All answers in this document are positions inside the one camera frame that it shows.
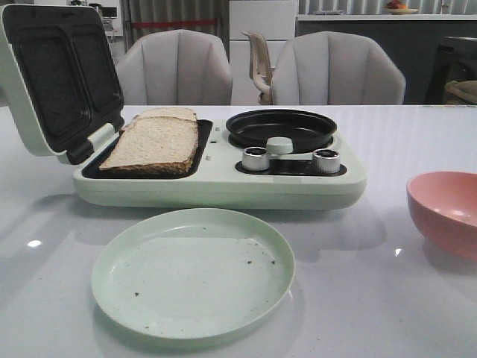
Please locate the bread slice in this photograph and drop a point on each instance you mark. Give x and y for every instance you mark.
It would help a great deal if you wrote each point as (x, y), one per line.
(176, 112)
(153, 145)

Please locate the mint green breakfast maker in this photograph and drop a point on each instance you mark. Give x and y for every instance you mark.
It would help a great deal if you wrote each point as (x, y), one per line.
(61, 87)

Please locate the black round frying pan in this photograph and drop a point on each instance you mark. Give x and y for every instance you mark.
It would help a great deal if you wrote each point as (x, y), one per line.
(307, 130)

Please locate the mint green round plate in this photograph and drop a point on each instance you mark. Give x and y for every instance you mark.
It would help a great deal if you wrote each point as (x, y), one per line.
(194, 275)

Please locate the beige office chair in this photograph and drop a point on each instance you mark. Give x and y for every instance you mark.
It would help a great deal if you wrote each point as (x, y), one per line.
(260, 70)

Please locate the left grey upholstered chair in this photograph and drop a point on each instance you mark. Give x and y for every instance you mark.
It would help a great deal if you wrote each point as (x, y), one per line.
(179, 67)

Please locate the grey upholstered chair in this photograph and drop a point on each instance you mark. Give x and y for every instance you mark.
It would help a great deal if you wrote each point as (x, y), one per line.
(334, 68)
(179, 67)

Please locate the right grey upholstered chair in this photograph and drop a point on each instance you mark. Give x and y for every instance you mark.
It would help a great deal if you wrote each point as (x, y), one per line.
(334, 68)

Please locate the white cabinet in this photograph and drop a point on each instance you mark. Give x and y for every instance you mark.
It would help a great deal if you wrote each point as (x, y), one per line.
(275, 20)

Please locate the pink bowl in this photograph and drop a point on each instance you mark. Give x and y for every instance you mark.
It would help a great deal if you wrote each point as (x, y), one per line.
(442, 206)

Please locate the dark counter with white top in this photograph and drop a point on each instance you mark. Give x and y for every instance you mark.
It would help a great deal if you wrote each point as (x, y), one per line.
(430, 50)

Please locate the fruit bowl on counter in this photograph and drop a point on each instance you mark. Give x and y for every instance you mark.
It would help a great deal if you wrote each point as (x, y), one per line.
(397, 7)

